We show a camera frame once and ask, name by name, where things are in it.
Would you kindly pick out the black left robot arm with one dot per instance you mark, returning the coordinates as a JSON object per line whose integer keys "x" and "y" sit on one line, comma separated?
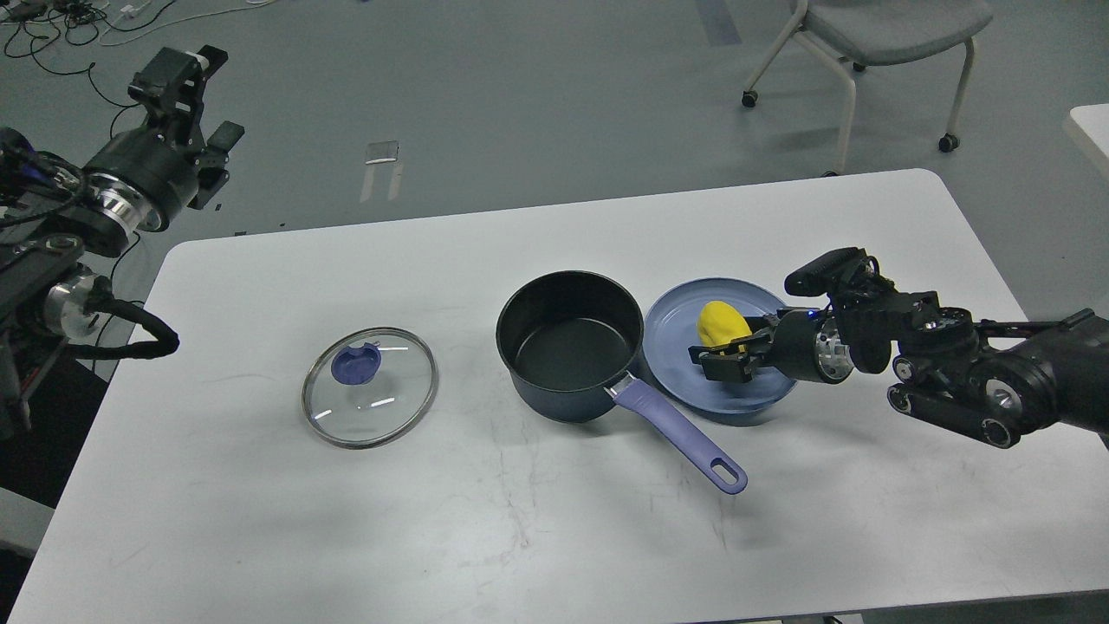
{"x": 55, "y": 213}

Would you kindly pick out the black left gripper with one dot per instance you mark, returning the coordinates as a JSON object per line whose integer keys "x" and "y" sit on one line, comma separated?
{"x": 144, "y": 178}

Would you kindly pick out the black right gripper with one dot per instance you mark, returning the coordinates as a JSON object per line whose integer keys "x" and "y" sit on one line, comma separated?
{"x": 802, "y": 344}

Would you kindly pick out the white side table corner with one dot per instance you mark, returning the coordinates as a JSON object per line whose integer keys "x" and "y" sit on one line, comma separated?
{"x": 1087, "y": 126}

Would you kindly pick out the silver floor outlet plate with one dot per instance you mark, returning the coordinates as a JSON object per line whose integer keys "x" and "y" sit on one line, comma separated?
{"x": 381, "y": 152}

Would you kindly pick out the yellow potato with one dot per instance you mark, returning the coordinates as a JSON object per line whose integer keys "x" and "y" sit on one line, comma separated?
{"x": 719, "y": 324}

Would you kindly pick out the grey office chair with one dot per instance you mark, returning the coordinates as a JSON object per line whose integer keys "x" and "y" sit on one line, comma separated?
{"x": 849, "y": 37}

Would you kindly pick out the blue plate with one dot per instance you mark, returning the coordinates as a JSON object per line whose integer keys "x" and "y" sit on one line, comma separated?
{"x": 670, "y": 329}

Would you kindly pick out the glass lid purple knob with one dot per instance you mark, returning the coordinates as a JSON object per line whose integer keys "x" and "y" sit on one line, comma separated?
{"x": 370, "y": 388}

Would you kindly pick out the dark blue saucepan purple handle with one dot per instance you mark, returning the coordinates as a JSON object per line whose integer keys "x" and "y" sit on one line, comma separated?
{"x": 572, "y": 343}

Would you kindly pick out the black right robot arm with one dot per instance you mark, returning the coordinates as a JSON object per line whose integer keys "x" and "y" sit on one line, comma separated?
{"x": 990, "y": 381}

